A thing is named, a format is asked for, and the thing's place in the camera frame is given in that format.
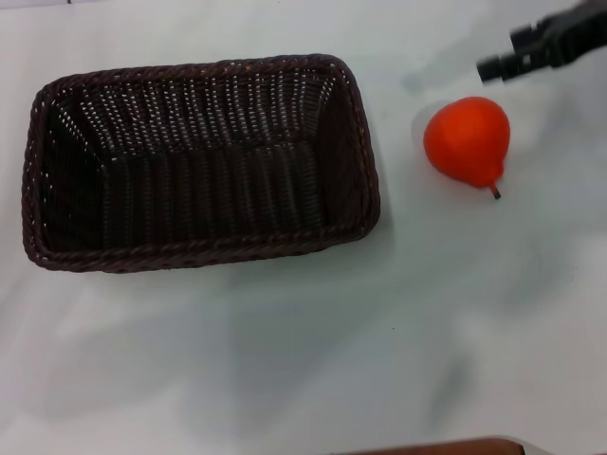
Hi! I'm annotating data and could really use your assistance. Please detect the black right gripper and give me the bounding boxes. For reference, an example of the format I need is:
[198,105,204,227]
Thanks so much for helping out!
[476,0,607,84]

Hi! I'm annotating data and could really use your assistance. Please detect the dark brown woven basket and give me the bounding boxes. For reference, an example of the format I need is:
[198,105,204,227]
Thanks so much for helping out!
[20,52,383,276]

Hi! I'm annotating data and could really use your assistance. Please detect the red toy pear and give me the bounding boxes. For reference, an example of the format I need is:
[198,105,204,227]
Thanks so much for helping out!
[422,96,512,201]

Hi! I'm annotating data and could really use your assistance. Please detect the brown rounded board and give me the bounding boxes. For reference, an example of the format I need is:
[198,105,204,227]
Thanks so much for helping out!
[349,437,528,455]

